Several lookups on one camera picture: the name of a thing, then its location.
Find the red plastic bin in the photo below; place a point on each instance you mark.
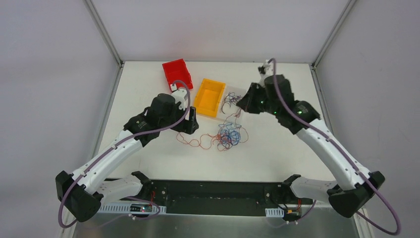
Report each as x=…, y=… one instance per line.
x=177, y=70

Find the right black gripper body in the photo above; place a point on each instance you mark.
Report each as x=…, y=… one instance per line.
x=248, y=101

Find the left white cable duct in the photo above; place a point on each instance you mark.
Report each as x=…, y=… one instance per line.
x=132, y=208

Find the right white cable duct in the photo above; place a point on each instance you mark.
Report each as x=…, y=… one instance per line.
x=274, y=212

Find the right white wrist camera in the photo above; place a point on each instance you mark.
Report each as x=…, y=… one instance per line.
x=266, y=70

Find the yellow plastic bin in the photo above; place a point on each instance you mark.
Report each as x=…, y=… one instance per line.
x=208, y=97

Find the white plastic bin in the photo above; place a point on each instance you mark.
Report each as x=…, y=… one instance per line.
x=227, y=109

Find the white cable duct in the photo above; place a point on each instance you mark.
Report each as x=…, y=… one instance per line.
x=132, y=208
x=274, y=212

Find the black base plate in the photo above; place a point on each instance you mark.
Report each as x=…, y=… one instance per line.
x=217, y=197

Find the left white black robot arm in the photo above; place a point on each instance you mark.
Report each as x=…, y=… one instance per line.
x=82, y=192

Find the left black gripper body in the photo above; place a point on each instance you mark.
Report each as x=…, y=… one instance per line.
x=189, y=121

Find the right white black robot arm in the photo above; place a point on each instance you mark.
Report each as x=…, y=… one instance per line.
x=353, y=183

